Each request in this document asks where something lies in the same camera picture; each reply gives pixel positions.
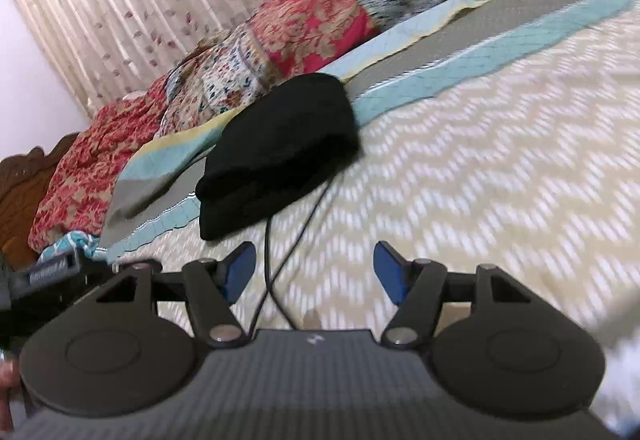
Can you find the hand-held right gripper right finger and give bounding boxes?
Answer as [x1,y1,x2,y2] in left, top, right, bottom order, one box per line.
[374,241,533,348]

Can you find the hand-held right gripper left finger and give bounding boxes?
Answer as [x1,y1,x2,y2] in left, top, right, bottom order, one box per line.
[92,241,257,348]

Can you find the black pants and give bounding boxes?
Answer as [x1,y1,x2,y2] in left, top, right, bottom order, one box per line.
[195,72,362,242]

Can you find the person's left hand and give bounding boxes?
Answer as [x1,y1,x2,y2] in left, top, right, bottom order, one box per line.
[0,352,22,426]

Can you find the teal patterned cloth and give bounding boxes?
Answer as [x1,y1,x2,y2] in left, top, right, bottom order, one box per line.
[39,229,110,267]

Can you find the wooden headboard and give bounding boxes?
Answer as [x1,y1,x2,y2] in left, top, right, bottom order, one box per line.
[0,132,82,266]

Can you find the red floral blanket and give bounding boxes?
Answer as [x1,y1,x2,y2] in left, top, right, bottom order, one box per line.
[29,75,173,252]

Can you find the beige chevron bedsheet teal border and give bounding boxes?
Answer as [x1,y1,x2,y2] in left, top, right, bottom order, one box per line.
[100,0,640,440]

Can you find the patchwork floral quilt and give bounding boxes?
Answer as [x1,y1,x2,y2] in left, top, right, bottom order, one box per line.
[157,0,553,138]

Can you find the black cable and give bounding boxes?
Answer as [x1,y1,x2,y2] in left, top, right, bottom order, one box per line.
[257,177,333,328]

